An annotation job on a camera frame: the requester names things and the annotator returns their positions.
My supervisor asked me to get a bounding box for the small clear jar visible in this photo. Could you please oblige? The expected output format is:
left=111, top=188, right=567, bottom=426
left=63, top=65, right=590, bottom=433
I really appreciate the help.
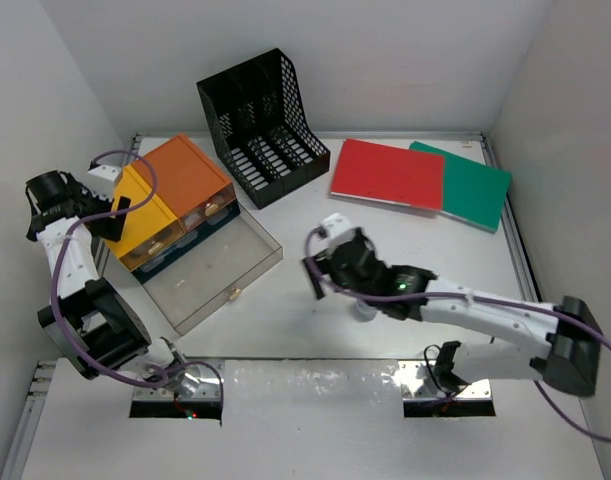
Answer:
left=354, top=300, right=378, bottom=322

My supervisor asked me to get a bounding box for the red notebook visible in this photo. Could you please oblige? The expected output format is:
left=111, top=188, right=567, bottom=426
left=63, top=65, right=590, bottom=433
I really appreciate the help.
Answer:
left=330, top=139, right=445, bottom=211

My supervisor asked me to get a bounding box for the large clear bottom drawer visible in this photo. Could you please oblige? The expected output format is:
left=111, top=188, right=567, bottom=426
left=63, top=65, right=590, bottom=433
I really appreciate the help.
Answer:
left=133, top=204, right=283, bottom=336

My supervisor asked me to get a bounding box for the green notebook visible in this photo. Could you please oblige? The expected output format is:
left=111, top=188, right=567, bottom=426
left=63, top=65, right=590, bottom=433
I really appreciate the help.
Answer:
left=409, top=141, right=511, bottom=232

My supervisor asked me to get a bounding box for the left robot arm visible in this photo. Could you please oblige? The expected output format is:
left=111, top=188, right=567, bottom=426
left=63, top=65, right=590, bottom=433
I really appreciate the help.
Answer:
left=25, top=164, right=187, bottom=393

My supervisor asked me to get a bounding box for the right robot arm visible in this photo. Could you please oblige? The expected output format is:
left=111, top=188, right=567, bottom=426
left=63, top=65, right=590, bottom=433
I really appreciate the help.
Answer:
left=303, top=228, right=601, bottom=398

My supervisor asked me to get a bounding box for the orange yellow drawer organizer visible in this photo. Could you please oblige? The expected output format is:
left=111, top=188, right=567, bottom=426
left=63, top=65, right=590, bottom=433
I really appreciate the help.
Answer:
left=107, top=134, right=236, bottom=272

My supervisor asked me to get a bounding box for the black mesh file rack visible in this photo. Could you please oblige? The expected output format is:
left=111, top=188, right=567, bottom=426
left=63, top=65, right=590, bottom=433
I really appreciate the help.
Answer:
left=197, top=48, right=331, bottom=209

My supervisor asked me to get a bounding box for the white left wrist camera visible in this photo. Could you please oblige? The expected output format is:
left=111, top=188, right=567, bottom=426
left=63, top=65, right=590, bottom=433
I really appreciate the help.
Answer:
left=82, top=164, right=122, bottom=201

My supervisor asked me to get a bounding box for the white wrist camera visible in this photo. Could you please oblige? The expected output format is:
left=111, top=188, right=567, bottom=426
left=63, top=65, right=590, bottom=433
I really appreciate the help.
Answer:
left=317, top=213, right=355, bottom=249
left=82, top=164, right=122, bottom=201

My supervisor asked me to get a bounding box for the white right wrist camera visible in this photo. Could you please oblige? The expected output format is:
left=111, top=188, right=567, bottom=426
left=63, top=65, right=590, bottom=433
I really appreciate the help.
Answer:
left=317, top=213, right=355, bottom=249

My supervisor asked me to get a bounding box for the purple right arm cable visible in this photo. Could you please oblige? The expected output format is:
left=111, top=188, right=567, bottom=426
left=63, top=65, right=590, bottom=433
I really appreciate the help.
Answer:
left=304, top=227, right=611, bottom=445

